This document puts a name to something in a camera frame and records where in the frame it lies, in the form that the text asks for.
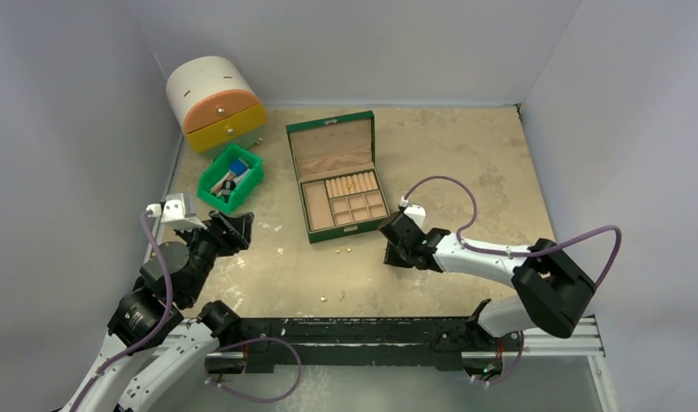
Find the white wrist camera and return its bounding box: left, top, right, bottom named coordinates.
left=398, top=197, right=427, bottom=228
left=145, top=192, right=208, bottom=232

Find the green jewelry tray insert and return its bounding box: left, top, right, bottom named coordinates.
left=300, top=170, right=388, bottom=233

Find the green jewelry box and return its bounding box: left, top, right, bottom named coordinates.
left=286, top=111, right=389, bottom=244

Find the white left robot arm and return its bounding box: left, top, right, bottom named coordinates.
left=64, top=203, right=254, bottom=411

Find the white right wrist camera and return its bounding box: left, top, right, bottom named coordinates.
left=398, top=197, right=427, bottom=228

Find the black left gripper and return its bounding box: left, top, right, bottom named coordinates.
left=174, top=209, right=252, bottom=303

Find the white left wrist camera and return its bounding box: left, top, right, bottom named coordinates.
left=145, top=192, right=208, bottom=232

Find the green plastic bin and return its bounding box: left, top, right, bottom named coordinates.
left=197, top=144, right=264, bottom=215

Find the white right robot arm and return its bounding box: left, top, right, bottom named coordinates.
left=379, top=211, right=597, bottom=349

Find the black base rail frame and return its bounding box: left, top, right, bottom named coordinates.
left=206, top=317, right=604, bottom=379

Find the blue eraser block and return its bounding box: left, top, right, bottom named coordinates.
left=228, top=158, right=250, bottom=176

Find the white drawer cabinet orange yellow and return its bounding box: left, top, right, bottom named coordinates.
left=166, top=56, right=267, bottom=159

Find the black grey marker cap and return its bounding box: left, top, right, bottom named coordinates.
left=220, top=179, right=237, bottom=197

